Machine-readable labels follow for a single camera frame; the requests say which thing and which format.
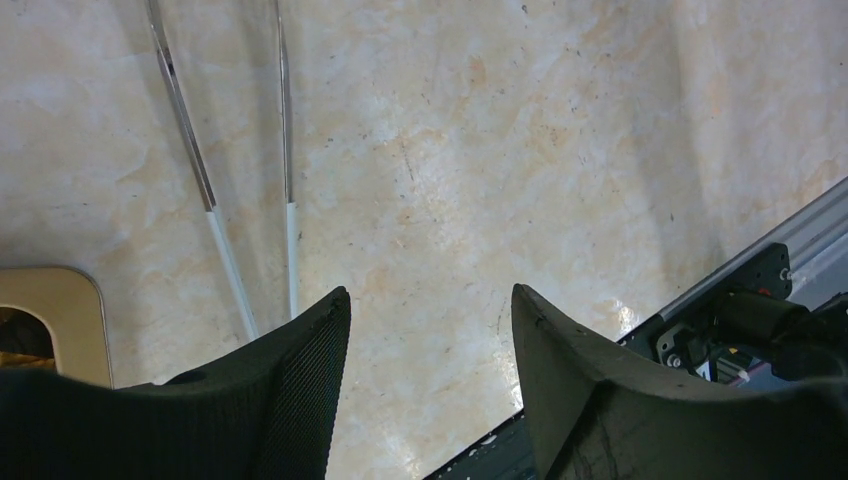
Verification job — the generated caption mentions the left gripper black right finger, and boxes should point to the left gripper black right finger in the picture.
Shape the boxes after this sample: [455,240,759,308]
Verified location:
[511,284,847,479]

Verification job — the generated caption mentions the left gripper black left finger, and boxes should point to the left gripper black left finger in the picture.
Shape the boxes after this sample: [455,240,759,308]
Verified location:
[1,287,351,479]

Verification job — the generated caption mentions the metal tongs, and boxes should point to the metal tongs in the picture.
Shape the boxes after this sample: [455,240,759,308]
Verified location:
[145,0,300,342]

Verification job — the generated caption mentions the gold chocolate box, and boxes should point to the gold chocolate box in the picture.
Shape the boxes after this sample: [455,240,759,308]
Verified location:
[1,266,114,388]

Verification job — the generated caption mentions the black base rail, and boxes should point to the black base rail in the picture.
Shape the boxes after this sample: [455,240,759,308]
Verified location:
[434,244,847,479]

